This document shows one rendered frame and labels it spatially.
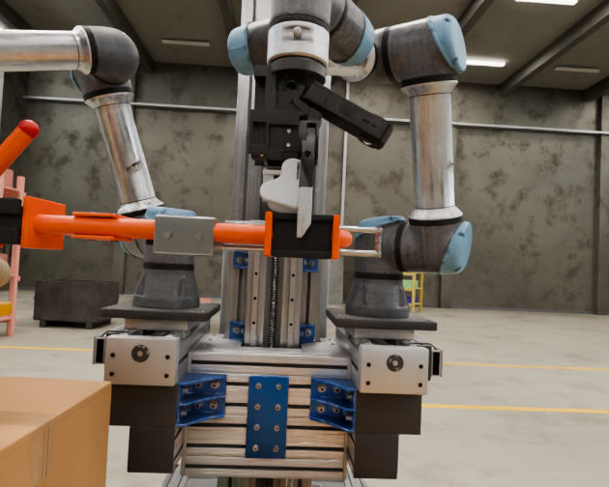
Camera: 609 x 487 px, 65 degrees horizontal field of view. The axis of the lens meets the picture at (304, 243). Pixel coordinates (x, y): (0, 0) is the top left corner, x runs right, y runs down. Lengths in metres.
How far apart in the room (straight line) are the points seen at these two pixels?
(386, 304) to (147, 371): 0.52
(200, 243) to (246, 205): 0.75
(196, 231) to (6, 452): 0.30
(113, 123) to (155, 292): 0.42
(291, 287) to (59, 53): 0.70
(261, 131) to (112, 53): 0.63
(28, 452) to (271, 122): 0.46
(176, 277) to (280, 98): 0.61
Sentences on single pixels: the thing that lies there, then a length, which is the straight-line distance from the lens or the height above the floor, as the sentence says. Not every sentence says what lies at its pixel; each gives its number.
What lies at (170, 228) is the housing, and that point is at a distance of 0.57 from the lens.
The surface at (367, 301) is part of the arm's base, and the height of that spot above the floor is 1.07.
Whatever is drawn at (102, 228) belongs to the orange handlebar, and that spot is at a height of 1.18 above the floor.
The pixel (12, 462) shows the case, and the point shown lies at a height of 0.93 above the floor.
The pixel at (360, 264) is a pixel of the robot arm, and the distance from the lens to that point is 1.13.
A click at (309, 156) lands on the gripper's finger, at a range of 0.54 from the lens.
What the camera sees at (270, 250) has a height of 1.17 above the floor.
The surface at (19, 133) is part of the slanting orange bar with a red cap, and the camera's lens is 0.68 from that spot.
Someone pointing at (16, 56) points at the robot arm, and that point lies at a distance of 1.12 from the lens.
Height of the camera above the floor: 1.15
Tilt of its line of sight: 2 degrees up
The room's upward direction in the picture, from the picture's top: 3 degrees clockwise
